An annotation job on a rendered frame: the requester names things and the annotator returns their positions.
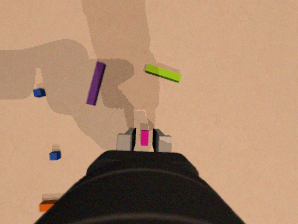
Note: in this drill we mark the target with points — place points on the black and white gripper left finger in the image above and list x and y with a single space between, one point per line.
126 141

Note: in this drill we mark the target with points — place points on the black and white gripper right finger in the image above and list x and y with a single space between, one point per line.
161 142

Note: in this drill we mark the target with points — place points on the small blue cube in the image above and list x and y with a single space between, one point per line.
39 92
55 155

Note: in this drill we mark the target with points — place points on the orange rod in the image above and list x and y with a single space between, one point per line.
45 205

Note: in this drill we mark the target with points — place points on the lime green rod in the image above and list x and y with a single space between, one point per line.
163 73

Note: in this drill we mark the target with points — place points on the purple rod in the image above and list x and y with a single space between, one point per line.
96 83

